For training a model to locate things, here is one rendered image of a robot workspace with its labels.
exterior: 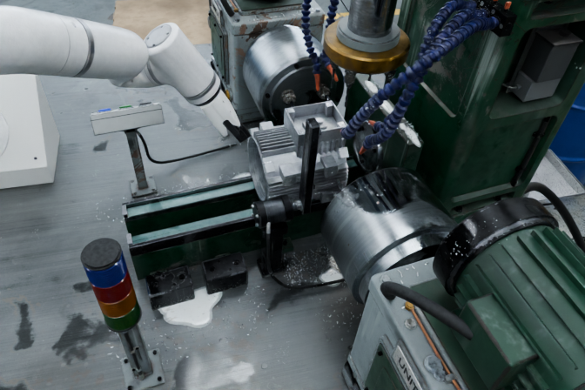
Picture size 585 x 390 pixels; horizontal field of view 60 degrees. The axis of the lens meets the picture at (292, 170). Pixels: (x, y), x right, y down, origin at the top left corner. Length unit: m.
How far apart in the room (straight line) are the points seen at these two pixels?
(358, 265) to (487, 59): 0.47
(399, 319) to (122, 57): 0.60
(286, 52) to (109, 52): 0.61
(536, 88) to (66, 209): 1.21
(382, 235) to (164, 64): 0.52
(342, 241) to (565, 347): 0.47
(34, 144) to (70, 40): 0.78
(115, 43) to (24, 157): 0.75
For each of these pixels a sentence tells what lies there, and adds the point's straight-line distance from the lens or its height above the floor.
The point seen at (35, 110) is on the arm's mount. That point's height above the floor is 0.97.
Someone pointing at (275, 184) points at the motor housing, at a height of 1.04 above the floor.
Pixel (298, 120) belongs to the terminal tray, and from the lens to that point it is 1.19.
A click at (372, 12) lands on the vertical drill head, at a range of 1.02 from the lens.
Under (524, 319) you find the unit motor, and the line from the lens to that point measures 0.69.
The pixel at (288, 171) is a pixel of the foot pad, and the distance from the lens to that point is 1.12.
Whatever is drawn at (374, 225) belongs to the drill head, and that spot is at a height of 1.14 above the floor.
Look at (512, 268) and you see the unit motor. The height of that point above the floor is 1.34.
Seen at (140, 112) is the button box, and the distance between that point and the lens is 1.30.
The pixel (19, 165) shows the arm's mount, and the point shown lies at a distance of 1.56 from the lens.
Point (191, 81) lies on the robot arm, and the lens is 1.03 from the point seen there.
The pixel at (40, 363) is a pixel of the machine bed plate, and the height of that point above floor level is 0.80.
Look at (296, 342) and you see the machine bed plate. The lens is 1.18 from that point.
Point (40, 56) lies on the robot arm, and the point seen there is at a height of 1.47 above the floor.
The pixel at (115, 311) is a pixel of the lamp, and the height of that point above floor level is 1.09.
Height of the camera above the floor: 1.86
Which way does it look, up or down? 44 degrees down
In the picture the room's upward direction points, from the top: 4 degrees clockwise
